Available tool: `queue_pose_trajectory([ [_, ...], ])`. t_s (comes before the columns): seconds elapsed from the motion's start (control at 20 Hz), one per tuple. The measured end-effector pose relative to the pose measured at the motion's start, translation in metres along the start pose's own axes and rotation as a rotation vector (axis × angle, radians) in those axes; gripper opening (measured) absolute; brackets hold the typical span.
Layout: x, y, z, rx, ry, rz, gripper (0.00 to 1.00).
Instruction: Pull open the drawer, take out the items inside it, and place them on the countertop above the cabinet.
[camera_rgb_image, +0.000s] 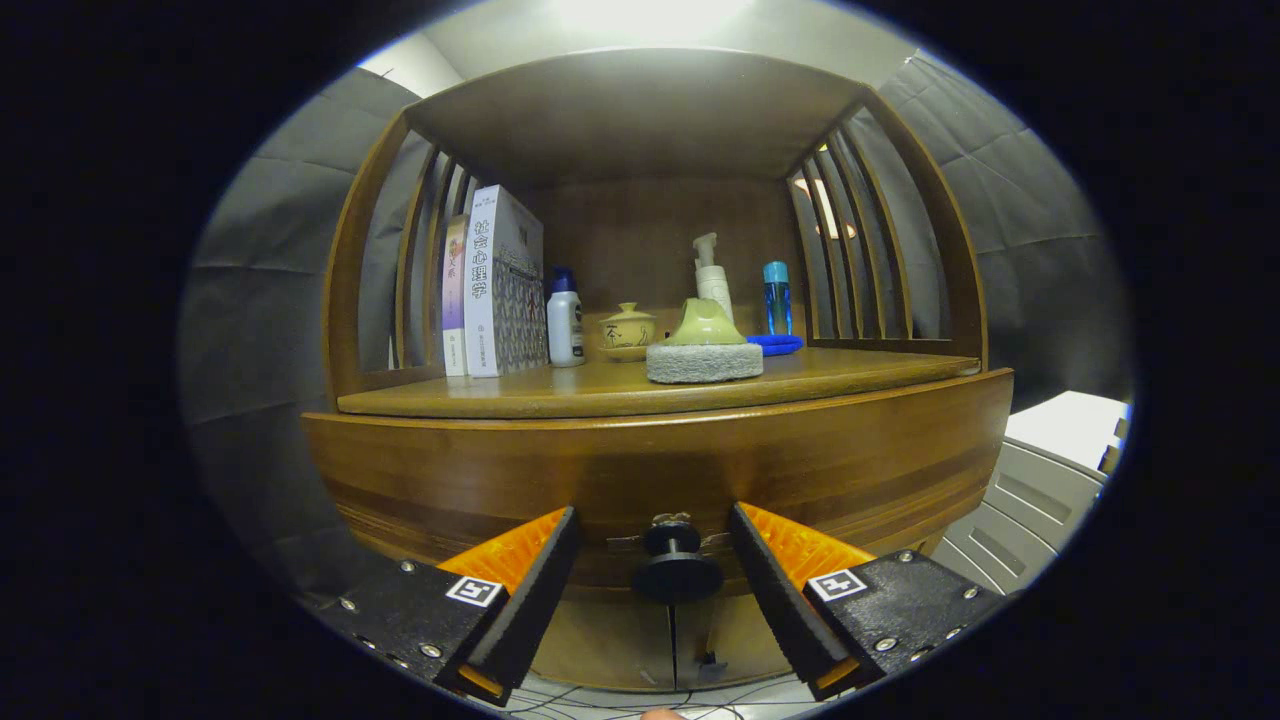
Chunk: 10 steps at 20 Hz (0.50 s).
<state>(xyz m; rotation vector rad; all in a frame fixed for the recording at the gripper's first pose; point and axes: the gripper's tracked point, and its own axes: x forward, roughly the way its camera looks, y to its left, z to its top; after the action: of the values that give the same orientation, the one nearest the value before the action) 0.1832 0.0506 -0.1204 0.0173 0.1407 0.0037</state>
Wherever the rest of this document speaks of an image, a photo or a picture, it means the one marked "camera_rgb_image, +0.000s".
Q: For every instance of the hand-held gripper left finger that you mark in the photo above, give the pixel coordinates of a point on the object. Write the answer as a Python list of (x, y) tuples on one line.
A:
[(530, 600)]

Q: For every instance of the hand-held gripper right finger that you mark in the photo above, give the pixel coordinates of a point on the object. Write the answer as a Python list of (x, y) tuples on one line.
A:
[(785, 605)]

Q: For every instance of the brown wooden drawer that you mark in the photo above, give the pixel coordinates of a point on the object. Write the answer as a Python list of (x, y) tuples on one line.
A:
[(660, 460)]

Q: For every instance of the green scrub brush grey pad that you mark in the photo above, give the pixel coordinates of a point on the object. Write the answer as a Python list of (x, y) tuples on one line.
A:
[(705, 362)]

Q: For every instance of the wooden cabinet door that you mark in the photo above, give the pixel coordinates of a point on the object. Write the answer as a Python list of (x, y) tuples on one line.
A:
[(720, 630), (600, 640)]

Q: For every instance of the brown wooden countertop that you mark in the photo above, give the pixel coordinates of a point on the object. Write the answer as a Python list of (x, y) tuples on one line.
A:
[(560, 390)]

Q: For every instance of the white drawer unit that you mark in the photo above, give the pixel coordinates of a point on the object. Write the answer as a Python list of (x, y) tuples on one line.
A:
[(1040, 480)]

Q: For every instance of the brown wooden cabinet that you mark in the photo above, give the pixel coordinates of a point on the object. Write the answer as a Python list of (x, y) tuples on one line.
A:
[(640, 230)]

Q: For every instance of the blue folded cloth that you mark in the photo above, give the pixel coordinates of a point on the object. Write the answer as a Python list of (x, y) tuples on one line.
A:
[(780, 345)]

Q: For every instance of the white bottle with blue cap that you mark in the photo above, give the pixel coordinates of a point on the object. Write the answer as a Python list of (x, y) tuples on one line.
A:
[(565, 325)]

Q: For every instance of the yellow lidded ceramic teacup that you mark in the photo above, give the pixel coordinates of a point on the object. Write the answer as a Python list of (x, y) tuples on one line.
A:
[(625, 335)]

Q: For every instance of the clear blue bottle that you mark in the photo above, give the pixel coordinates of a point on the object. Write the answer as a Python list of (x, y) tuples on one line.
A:
[(777, 300)]

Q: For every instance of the thick white book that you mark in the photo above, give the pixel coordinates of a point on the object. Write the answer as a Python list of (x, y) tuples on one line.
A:
[(500, 290)]

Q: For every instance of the white pump bottle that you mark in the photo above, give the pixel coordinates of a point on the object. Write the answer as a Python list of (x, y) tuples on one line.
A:
[(712, 285)]

